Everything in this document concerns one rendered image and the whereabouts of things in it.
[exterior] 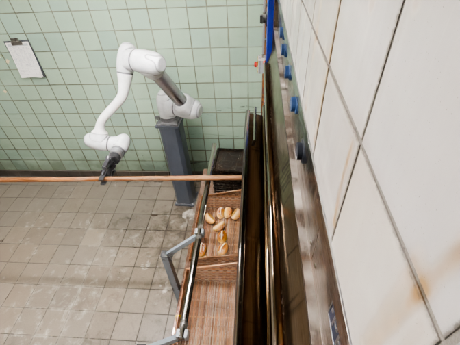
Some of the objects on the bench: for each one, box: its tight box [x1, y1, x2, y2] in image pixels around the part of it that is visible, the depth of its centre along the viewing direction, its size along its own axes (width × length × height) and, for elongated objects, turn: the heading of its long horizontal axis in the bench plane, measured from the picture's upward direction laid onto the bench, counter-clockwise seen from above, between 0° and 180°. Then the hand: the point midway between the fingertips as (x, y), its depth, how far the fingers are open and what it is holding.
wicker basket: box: [172, 261, 238, 345], centre depth 165 cm, size 49×56×28 cm
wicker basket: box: [188, 189, 241, 267], centre depth 209 cm, size 49×56×28 cm
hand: (103, 178), depth 183 cm, fingers closed on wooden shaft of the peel, 3 cm apart
